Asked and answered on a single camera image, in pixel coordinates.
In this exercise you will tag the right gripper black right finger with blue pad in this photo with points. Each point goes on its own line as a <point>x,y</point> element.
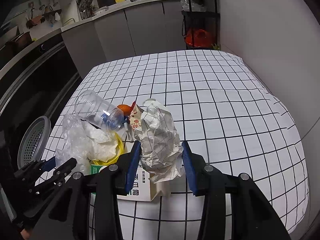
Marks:
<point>207,181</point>

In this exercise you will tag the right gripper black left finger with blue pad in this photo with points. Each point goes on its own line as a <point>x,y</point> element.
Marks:
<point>114,180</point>

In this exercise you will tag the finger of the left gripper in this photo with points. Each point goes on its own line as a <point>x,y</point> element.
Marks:
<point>62,171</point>
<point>34,169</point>

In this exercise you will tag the green white medicine box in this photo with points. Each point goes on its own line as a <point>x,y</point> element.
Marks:
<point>144,190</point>

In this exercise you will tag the checkered white paper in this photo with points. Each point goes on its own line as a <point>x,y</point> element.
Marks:
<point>160,143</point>

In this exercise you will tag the grey perforated trash basket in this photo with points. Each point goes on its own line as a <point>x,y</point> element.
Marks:
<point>34,141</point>

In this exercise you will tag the grey kitchen cabinets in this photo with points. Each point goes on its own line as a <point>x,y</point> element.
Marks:
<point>133,29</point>

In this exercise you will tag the person left hand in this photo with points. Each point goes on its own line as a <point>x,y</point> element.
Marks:
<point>26,234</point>

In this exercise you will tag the clear crumpled plastic bag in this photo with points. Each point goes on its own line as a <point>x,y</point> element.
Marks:
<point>77,144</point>

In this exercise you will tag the crumpled white tissue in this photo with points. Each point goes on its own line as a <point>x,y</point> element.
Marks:
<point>105,146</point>

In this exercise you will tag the red white snack wrapper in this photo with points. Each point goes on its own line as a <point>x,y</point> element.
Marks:
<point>135,121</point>

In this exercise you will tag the white checkered tablecloth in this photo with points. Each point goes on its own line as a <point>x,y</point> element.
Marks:
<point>225,114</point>

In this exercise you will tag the orange peel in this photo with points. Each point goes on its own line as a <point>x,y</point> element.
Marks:
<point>126,109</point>

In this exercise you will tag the clear plastic jar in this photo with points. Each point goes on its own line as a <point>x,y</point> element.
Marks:
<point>90,107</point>

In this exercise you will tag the black built-in oven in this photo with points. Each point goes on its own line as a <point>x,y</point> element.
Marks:
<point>38,81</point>

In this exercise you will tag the red plastic bag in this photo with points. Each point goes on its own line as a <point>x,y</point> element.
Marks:
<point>199,38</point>

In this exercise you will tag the clear plastic bag on shelf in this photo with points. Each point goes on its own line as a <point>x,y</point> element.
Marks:
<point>186,5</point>

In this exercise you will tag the black metal shelf rack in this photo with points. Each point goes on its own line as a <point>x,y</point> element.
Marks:
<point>208,20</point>

